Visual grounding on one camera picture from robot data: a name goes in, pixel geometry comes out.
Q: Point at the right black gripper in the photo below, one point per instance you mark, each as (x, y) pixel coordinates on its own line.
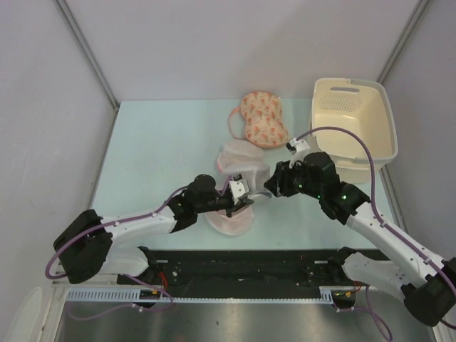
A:
(281, 178)

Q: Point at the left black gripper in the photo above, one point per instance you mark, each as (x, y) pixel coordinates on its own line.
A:
(242, 202)

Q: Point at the grey trimmed mesh laundry bag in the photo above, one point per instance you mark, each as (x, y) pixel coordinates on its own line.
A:
(258, 181)

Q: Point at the cream plastic basket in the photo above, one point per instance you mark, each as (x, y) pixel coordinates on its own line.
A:
(361, 107)

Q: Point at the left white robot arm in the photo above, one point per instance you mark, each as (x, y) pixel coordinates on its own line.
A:
(92, 244)

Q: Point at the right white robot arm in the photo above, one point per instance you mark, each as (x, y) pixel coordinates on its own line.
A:
(423, 280)

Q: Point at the pink mesh bag front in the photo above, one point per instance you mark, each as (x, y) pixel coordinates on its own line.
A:
(239, 223)

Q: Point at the pink mesh bag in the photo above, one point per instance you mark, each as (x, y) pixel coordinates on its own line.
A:
(239, 223)
(240, 157)

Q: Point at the pink mesh bag middle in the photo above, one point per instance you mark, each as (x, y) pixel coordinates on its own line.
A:
(240, 157)

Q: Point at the floral orange laundry bag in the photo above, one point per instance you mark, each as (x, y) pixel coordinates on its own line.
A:
(263, 117)

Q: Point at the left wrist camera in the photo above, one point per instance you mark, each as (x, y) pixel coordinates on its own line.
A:
(238, 187)

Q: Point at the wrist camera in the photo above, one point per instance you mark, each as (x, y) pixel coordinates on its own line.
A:
(238, 187)
(299, 149)

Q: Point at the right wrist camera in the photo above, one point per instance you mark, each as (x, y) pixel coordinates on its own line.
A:
(299, 149)

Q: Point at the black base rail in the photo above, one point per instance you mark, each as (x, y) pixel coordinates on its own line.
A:
(264, 268)

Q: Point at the white slotted cable duct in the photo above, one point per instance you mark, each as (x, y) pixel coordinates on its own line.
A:
(243, 293)

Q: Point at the right aluminium frame post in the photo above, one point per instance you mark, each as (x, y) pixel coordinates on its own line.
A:
(406, 34)

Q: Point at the aluminium frame post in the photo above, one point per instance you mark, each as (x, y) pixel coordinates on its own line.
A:
(406, 34)
(86, 51)

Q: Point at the left aluminium frame post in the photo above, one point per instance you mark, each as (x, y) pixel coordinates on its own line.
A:
(86, 51)

